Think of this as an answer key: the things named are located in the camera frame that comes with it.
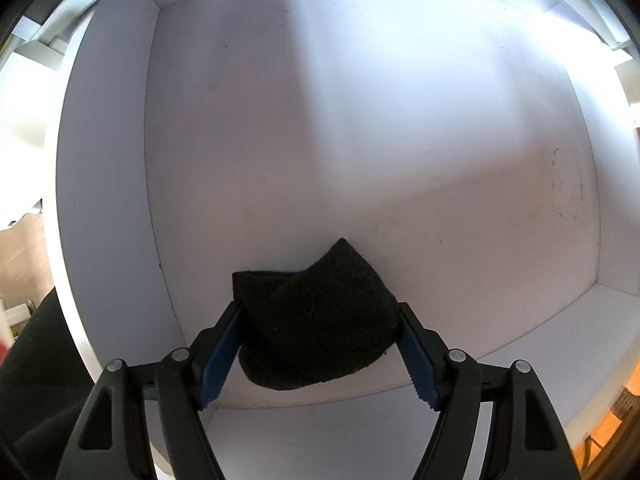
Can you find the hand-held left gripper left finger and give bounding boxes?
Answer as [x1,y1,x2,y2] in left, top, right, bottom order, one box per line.
[55,301,246,480]

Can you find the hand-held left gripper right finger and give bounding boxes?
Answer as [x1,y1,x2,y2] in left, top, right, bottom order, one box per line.
[397,302,581,480]

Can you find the black sock bundle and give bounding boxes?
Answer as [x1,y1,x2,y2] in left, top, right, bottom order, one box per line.
[231,237,401,392]

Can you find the white drawer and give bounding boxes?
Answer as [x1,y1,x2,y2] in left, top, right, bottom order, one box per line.
[42,0,640,480]

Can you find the person's black pants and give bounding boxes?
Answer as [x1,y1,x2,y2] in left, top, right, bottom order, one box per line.
[0,287,166,480]

